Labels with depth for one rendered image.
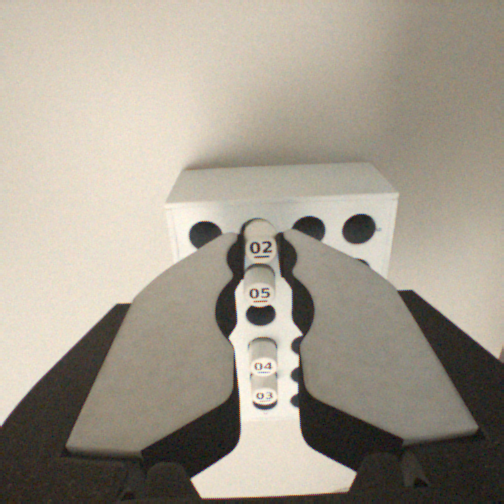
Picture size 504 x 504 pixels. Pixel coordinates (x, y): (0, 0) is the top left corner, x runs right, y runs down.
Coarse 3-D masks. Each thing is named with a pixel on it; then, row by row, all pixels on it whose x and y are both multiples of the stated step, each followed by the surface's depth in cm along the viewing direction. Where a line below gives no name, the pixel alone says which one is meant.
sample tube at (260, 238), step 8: (248, 224) 14; (256, 224) 13; (264, 224) 13; (248, 232) 13; (256, 232) 13; (264, 232) 13; (272, 232) 13; (248, 240) 13; (256, 240) 13; (264, 240) 13; (272, 240) 13; (248, 248) 13; (256, 248) 13; (264, 248) 13; (272, 248) 13; (248, 256) 13; (256, 256) 13; (264, 256) 13; (272, 256) 13
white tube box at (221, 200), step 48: (192, 192) 14; (240, 192) 14; (288, 192) 14; (336, 192) 14; (384, 192) 13; (192, 240) 15; (336, 240) 14; (384, 240) 14; (240, 288) 15; (288, 288) 15; (240, 336) 17; (288, 336) 17; (240, 384) 18; (288, 384) 18
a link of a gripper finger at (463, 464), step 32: (416, 320) 8; (448, 320) 8; (448, 352) 7; (480, 352) 7; (480, 384) 6; (480, 416) 6; (416, 448) 5; (448, 448) 5; (480, 448) 5; (416, 480) 5; (448, 480) 5; (480, 480) 5
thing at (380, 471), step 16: (160, 464) 5; (176, 464) 5; (368, 464) 5; (384, 464) 5; (400, 464) 5; (160, 480) 5; (176, 480) 5; (368, 480) 5; (384, 480) 5; (400, 480) 5; (160, 496) 5; (176, 496) 5; (192, 496) 5; (272, 496) 5; (288, 496) 5; (304, 496) 5; (320, 496) 4; (336, 496) 4; (352, 496) 4; (368, 496) 4; (384, 496) 4; (400, 496) 4; (416, 496) 4; (432, 496) 4; (448, 496) 4; (464, 496) 4
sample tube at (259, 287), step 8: (256, 264) 15; (264, 264) 15; (248, 272) 15; (256, 272) 14; (264, 272) 14; (272, 272) 15; (248, 280) 14; (256, 280) 14; (264, 280) 14; (272, 280) 14; (248, 288) 14; (256, 288) 14; (264, 288) 14; (272, 288) 14; (248, 296) 14; (256, 296) 14; (264, 296) 14; (272, 296) 14; (256, 304) 14; (264, 304) 14
